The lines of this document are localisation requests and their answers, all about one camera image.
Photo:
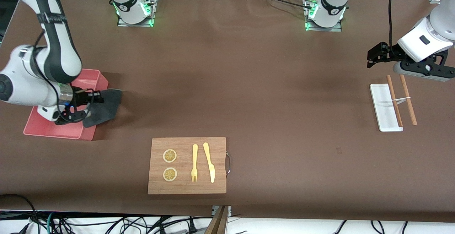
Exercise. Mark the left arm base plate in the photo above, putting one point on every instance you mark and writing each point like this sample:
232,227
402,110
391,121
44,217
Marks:
320,29

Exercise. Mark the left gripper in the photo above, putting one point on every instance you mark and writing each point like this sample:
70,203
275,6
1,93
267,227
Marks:
386,52

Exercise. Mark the yellow knife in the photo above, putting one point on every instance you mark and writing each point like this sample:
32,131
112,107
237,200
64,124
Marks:
209,163

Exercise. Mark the silver metal bracket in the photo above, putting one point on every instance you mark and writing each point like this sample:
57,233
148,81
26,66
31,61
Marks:
229,211

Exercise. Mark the white rectangular tray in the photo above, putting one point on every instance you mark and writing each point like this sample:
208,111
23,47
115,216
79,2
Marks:
384,109

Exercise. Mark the grey and pink cloth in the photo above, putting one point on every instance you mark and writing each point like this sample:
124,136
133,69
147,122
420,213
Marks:
105,111

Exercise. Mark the yellow fork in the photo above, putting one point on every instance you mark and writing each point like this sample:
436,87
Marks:
194,156

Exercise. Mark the brown wooden chopstick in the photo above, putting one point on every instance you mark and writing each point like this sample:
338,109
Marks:
397,111
410,109

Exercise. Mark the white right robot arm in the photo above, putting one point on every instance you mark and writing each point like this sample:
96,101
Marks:
53,49

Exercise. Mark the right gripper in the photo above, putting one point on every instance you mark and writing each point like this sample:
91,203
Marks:
81,97

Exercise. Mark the wooden plank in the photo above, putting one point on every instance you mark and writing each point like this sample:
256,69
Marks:
218,223

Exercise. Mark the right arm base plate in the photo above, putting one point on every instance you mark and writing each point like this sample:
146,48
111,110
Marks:
122,23

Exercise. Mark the white chopstick band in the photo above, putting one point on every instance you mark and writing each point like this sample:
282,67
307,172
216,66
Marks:
401,100

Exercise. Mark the lemon slice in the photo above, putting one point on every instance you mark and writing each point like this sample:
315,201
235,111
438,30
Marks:
170,174
170,156

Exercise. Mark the wooden cutting board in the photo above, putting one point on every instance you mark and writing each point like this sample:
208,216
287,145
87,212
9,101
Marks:
185,188

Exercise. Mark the pink plastic bin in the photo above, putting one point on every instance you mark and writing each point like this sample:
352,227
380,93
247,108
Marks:
89,79

